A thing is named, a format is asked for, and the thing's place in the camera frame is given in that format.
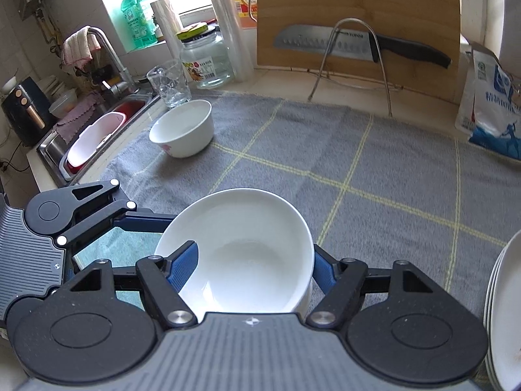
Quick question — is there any purple rag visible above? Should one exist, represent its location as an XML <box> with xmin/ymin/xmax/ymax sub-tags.
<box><xmin>55</xmin><ymin>94</ymin><xmax>110</xmax><ymax>143</ymax></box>

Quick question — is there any white and blue salt bag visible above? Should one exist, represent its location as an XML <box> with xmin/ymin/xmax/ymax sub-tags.
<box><xmin>455</xmin><ymin>47</ymin><xmax>521</xmax><ymax>159</ymax></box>

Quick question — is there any grey checked cloth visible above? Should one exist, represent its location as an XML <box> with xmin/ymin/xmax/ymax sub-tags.
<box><xmin>71</xmin><ymin>90</ymin><xmax>521</xmax><ymax>335</ymax></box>

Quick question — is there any white bowl with pink print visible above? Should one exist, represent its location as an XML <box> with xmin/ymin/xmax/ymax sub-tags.
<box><xmin>148</xmin><ymin>99</ymin><xmax>215</xmax><ymax>159</ymax></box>

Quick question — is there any pink striped towel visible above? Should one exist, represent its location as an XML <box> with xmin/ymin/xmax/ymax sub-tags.
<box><xmin>61</xmin><ymin>25</ymin><xmax>93</xmax><ymax>66</ymax></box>

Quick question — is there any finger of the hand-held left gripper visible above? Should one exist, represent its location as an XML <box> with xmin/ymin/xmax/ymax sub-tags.
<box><xmin>57</xmin><ymin>178</ymin><xmax>180</xmax><ymax>249</ymax></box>

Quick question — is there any glass jar with black lid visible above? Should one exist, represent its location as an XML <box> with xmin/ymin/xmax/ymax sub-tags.
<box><xmin>176</xmin><ymin>22</ymin><xmax>237</xmax><ymax>89</ymax></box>

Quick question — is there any wooden cutting board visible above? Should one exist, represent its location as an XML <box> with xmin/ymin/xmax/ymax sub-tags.
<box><xmin>256</xmin><ymin>0</ymin><xmax>462</xmax><ymax>104</ymax></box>

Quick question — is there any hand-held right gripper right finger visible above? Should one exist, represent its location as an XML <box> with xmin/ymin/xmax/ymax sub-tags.
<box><xmin>305</xmin><ymin>243</ymin><xmax>450</xmax><ymax>330</ymax></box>

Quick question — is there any plain white bowl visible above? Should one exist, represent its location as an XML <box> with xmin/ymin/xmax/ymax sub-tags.
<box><xmin>154</xmin><ymin>188</ymin><xmax>316</xmax><ymax>316</ymax></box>

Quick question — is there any metal faucet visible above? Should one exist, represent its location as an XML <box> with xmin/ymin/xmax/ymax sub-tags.
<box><xmin>87</xmin><ymin>26</ymin><xmax>137</xmax><ymax>96</ymax></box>

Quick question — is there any teal cloth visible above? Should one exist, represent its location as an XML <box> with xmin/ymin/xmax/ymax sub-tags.
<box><xmin>75</xmin><ymin>226</ymin><xmax>165</xmax><ymax>306</ymax></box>

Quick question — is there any black air fryer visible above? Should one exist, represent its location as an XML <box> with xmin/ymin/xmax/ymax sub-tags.
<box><xmin>0</xmin><ymin>77</ymin><xmax>47</xmax><ymax>147</ymax></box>

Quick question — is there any green dish soap bottle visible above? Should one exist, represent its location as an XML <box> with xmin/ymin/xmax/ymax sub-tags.
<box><xmin>118</xmin><ymin>0</ymin><xmax>159</xmax><ymax>49</ymax></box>

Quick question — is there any metal wire rack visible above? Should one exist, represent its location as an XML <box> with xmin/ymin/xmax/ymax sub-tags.
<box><xmin>307</xmin><ymin>17</ymin><xmax>403</xmax><ymax>117</ymax></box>

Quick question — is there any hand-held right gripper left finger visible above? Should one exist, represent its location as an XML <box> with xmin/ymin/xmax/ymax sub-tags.
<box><xmin>69</xmin><ymin>240</ymin><xmax>200</xmax><ymax>328</ymax></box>

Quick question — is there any white and red wash basin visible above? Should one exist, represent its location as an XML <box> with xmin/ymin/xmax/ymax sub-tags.
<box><xmin>59</xmin><ymin>111</ymin><xmax>127</xmax><ymax>178</ymax></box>

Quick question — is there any tall clear plastic wrap roll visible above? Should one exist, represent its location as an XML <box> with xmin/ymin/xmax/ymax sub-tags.
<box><xmin>201</xmin><ymin>0</ymin><xmax>255</xmax><ymax>83</ymax></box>

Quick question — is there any steel sink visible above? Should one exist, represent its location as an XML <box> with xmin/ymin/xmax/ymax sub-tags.
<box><xmin>36</xmin><ymin>92</ymin><xmax>161</xmax><ymax>188</ymax></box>

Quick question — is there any black-handled kitchen knife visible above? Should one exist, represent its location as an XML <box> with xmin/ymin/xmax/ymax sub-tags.
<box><xmin>273</xmin><ymin>24</ymin><xmax>453</xmax><ymax>70</ymax></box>

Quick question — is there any clear drinking glass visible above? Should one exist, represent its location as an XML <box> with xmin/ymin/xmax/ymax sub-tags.
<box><xmin>147</xmin><ymin>59</ymin><xmax>193</xmax><ymax>109</ymax></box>

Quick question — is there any clear plastic container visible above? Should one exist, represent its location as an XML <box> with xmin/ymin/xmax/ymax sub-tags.
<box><xmin>49</xmin><ymin>89</ymin><xmax>78</xmax><ymax>119</ymax></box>

